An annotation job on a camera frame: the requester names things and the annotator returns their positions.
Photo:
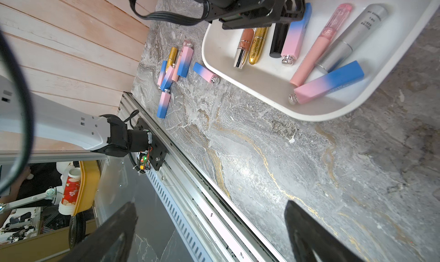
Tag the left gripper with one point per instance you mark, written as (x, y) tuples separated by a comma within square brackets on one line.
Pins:
[(242, 14)]

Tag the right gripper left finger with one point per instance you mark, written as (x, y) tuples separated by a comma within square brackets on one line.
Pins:
[(111, 242)]

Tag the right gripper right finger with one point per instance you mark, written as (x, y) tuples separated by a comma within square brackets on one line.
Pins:
[(309, 240)]

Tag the orange lip gloss tube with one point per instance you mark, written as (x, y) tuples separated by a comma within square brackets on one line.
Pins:
[(243, 48)]

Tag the gold lipstick tube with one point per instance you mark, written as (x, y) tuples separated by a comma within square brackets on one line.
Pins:
[(257, 45)]

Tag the black lipstick tube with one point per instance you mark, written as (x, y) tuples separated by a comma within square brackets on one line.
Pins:
[(278, 40)]

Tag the pink blue lipstick tall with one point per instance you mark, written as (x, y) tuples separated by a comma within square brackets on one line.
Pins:
[(295, 37)]

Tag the pink blue lipstick sideways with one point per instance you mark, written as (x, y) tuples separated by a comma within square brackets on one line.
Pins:
[(206, 74)]

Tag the slim gold lipstick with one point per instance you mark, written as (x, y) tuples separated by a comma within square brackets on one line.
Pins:
[(171, 57)]

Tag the white storage box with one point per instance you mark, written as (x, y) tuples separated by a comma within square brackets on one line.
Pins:
[(376, 34)]

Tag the pink bear lip gloss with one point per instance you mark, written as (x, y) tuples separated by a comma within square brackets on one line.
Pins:
[(321, 44)]

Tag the silver lipstick tube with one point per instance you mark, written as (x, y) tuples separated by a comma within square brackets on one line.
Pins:
[(354, 35)]

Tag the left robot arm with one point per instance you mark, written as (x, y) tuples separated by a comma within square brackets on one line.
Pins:
[(33, 116)]

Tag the red white cup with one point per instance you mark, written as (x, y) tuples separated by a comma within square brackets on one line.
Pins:
[(72, 183)]

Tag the yellow tray outside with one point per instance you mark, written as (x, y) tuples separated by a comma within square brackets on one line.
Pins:
[(90, 177)]

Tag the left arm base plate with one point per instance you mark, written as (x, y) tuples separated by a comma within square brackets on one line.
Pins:
[(154, 156)]

